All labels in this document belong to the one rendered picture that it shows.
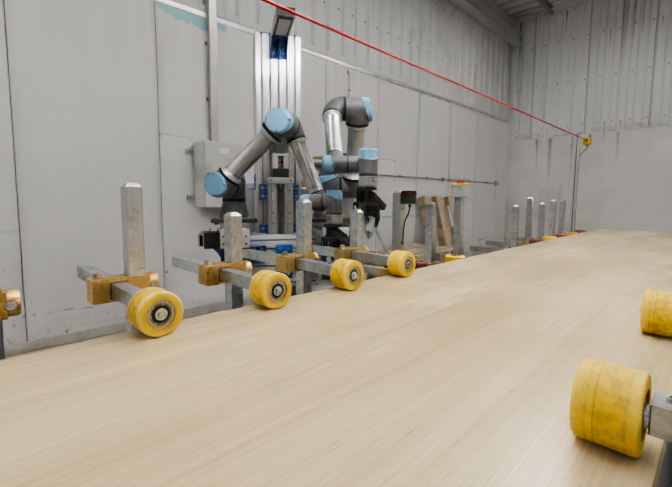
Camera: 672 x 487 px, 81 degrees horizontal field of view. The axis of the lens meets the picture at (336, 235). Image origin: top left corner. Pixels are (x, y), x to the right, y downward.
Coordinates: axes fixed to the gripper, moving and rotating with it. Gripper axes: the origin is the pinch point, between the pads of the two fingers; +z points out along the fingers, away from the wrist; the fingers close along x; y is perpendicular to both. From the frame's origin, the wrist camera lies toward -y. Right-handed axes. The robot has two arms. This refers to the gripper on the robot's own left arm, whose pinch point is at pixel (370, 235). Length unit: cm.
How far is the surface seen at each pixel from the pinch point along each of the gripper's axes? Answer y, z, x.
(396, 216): -2.7, -8.2, 11.0
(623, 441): 83, 6, 99
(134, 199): 96, -15, 13
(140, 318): 103, 5, 36
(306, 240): 46.0, -2.3, 12.5
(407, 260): 24.8, 3.6, 35.5
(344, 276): 53, 5, 36
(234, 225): 71, -8, 13
